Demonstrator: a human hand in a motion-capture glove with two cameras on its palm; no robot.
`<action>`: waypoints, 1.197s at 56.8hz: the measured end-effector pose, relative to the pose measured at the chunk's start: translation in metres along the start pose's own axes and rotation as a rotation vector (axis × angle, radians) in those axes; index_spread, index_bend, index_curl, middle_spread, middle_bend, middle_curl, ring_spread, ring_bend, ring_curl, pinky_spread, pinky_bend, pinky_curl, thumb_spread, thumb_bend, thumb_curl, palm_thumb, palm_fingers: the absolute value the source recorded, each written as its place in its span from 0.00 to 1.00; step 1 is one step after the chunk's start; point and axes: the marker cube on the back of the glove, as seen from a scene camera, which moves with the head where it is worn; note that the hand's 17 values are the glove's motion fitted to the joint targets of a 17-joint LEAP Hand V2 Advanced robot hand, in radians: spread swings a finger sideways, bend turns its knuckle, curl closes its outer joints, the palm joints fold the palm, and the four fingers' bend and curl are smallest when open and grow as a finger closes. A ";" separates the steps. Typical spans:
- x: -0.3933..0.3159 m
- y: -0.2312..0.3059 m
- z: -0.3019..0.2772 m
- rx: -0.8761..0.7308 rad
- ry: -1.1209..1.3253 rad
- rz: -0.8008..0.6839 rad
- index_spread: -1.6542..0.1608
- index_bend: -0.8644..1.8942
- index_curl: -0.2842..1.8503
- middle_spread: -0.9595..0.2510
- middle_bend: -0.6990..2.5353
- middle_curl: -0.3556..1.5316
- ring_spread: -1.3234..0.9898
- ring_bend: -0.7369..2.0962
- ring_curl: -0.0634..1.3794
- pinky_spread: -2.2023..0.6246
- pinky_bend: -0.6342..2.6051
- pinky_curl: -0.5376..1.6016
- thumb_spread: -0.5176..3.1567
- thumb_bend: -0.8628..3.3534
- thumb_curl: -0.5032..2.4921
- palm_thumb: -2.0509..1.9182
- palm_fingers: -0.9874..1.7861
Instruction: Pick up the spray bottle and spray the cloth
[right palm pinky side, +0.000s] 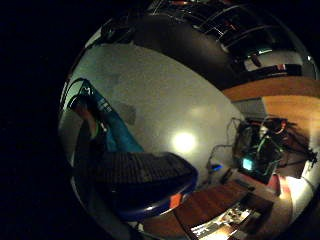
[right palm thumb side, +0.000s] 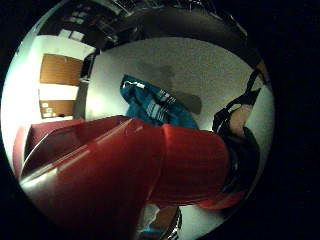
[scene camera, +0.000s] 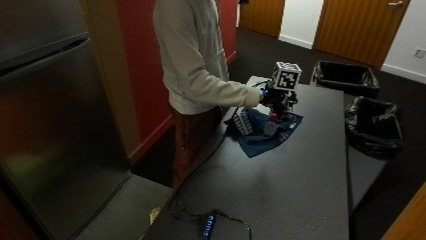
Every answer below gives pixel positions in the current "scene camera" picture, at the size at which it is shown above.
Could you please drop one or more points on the tan wooden side panel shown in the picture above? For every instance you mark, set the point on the tan wooden side panel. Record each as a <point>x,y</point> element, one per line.
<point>113,76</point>

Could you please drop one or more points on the rectangular bin with black bag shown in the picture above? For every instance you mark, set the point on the rectangular bin with black bag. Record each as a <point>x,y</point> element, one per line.
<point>346,77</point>

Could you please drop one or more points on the dark blue cloth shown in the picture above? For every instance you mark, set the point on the dark blue cloth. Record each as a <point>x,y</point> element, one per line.
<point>259,138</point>

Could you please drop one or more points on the black hub with blue lights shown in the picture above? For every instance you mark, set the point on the black hub with blue lights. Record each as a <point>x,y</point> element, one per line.
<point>207,226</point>

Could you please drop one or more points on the stainless steel refrigerator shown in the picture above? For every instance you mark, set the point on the stainless steel refrigerator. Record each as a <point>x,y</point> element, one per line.
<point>48,113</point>

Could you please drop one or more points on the round bin with black bag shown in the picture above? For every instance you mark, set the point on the round bin with black bag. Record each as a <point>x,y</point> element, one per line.
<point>372,126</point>

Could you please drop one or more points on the orange wooden furniture corner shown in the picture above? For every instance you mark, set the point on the orange wooden furniture corner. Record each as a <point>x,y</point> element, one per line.
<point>407,216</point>

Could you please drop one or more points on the small grey bottle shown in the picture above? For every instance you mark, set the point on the small grey bottle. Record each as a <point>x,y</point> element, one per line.
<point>270,127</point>

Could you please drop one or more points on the plain wooden door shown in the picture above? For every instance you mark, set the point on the plain wooden door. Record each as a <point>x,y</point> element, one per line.
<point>261,15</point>

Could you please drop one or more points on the white marker cube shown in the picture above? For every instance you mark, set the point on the white marker cube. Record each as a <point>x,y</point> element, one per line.
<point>286,76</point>

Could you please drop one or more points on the white wall outlet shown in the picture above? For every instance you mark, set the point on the white wall outlet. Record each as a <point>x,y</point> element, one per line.
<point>418,52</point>

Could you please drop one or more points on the the person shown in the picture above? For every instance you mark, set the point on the the person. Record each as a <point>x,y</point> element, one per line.
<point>190,50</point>

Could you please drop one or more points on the black and white striped pack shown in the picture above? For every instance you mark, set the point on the black and white striped pack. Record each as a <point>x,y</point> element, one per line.
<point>243,122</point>

